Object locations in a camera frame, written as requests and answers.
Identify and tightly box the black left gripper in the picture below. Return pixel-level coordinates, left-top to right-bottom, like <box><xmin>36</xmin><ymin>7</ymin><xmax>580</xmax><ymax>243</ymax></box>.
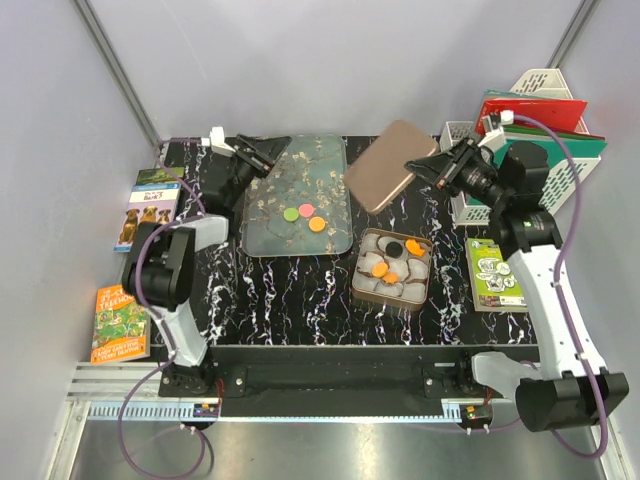
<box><xmin>227</xmin><ymin>134</ymin><xmax>292</xmax><ymax>208</ymax></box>

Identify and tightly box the rose gold tin lid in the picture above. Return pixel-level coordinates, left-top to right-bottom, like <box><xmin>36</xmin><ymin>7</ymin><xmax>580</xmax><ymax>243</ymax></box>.
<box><xmin>344</xmin><ymin>120</ymin><xmax>439</xmax><ymax>215</ymax></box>

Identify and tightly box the pink round cookie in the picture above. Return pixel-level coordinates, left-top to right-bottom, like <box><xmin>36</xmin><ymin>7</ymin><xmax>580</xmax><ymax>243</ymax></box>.
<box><xmin>298</xmin><ymin>203</ymin><xmax>315</xmax><ymax>218</ymax></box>

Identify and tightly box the red folder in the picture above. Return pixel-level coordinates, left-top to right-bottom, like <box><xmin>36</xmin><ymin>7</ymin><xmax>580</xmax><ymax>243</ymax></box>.
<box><xmin>474</xmin><ymin>97</ymin><xmax>588</xmax><ymax>134</ymax></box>

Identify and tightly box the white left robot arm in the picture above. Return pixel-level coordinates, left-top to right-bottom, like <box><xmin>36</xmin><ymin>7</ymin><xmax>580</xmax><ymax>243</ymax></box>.
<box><xmin>121</xmin><ymin>128</ymin><xmax>292</xmax><ymax>396</ymax></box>

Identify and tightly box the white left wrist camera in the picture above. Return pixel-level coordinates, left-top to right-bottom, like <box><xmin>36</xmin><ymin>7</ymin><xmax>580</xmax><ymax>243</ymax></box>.
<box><xmin>209</xmin><ymin>126</ymin><xmax>235</xmax><ymax>158</ymax></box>

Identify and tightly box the orange round striped cookie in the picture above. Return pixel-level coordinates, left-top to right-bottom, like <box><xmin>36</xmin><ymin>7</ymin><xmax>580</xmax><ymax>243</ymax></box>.
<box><xmin>371</xmin><ymin>262</ymin><xmax>389</xmax><ymax>279</ymax></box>

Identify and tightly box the dog picture book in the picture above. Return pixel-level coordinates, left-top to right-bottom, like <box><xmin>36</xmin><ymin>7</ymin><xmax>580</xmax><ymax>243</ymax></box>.
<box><xmin>114</xmin><ymin>167</ymin><xmax>184</xmax><ymax>252</ymax></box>

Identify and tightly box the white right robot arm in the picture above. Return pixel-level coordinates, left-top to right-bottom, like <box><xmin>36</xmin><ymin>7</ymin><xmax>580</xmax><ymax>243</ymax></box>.
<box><xmin>405</xmin><ymin>138</ymin><xmax>629</xmax><ymax>432</ymax></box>

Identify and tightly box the floral blue serving tray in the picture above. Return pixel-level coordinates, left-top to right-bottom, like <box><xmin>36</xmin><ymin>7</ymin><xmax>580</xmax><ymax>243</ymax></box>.
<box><xmin>241</xmin><ymin>135</ymin><xmax>353</xmax><ymax>258</ymax></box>

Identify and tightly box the orange fish-shaped cookie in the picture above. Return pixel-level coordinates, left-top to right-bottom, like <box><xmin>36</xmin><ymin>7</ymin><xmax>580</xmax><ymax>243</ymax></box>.
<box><xmin>382</xmin><ymin>272</ymin><xmax>399</xmax><ymax>285</ymax></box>

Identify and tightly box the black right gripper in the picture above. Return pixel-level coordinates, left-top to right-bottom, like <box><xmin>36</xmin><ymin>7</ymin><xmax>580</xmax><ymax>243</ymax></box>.
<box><xmin>404</xmin><ymin>136</ymin><xmax>510</xmax><ymax>209</ymax></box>

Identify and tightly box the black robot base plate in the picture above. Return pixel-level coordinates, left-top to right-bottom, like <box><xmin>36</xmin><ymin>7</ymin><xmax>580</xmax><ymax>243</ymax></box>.
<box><xmin>159</xmin><ymin>345</ymin><xmax>487</xmax><ymax>419</ymax></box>

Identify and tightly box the orange treehouse book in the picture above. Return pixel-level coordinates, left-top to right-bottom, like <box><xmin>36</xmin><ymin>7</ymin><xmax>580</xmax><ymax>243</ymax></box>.
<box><xmin>90</xmin><ymin>285</ymin><xmax>150</xmax><ymax>365</ymax></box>

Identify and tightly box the orange flower-shaped cookie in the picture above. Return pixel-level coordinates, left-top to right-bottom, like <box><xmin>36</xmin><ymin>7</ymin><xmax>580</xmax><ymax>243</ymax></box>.
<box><xmin>405</xmin><ymin>238</ymin><xmax>426</xmax><ymax>257</ymax></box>

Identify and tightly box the green comic booklet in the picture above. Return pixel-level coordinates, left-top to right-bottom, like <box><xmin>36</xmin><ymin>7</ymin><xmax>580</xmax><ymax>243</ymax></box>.
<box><xmin>465</xmin><ymin>238</ymin><xmax>527</xmax><ymax>313</ymax></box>

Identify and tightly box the green round cookie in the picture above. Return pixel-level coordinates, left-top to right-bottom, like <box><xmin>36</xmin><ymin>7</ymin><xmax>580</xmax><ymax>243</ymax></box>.
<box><xmin>283</xmin><ymin>207</ymin><xmax>300</xmax><ymax>222</ymax></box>

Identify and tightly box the rose gold tin box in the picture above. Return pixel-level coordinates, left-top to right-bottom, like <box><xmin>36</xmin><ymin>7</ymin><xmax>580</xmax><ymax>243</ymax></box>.
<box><xmin>351</xmin><ymin>228</ymin><xmax>433</xmax><ymax>312</ymax></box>

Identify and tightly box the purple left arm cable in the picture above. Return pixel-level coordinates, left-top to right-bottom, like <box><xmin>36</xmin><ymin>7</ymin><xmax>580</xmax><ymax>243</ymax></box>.
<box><xmin>117</xmin><ymin>140</ymin><xmax>215</xmax><ymax>474</ymax></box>

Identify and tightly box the black sandwich cookie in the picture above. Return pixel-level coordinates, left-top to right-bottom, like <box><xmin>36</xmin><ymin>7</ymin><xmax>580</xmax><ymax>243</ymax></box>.
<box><xmin>385</xmin><ymin>241</ymin><xmax>404</xmax><ymax>259</ymax></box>

